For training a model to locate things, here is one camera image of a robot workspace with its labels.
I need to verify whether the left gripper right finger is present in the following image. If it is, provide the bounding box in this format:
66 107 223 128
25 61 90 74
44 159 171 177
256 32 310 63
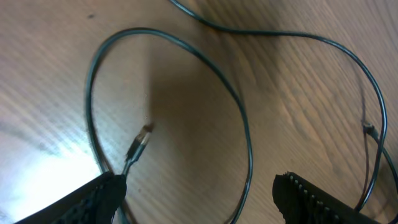
272 172 378 224

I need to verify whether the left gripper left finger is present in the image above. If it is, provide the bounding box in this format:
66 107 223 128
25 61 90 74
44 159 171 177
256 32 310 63
17 172 127 224

